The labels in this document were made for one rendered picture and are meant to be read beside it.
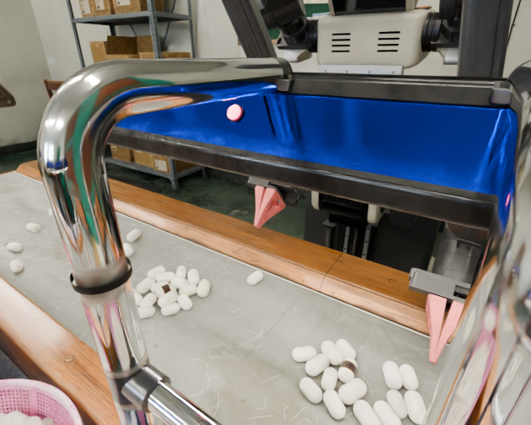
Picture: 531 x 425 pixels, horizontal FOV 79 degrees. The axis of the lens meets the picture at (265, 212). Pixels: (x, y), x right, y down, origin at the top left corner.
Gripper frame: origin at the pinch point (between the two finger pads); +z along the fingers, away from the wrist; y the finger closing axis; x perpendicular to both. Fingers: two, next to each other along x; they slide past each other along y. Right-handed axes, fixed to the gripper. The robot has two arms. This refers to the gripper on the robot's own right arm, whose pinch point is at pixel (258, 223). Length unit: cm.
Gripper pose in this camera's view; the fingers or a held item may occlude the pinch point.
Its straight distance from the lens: 63.8
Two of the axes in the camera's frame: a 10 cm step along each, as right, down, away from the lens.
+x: 3.6, 4.4, 8.2
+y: 8.4, 2.4, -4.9
